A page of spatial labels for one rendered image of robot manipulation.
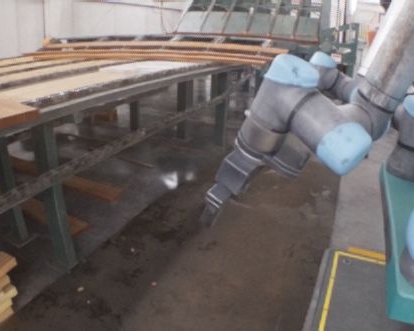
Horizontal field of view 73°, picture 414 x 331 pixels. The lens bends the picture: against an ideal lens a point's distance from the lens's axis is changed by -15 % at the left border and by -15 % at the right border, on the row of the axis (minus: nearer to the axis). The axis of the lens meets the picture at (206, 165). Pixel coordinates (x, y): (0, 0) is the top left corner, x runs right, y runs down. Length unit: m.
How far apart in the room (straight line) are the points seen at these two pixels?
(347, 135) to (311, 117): 0.06
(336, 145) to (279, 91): 0.12
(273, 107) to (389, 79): 0.19
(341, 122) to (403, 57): 0.15
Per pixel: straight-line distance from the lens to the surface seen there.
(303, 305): 1.49
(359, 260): 1.29
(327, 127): 0.44
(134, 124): 3.58
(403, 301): 0.57
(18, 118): 0.89
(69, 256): 1.63
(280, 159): 0.53
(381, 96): 0.54
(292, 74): 0.47
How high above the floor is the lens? 1.06
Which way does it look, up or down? 23 degrees down
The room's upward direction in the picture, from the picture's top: 2 degrees clockwise
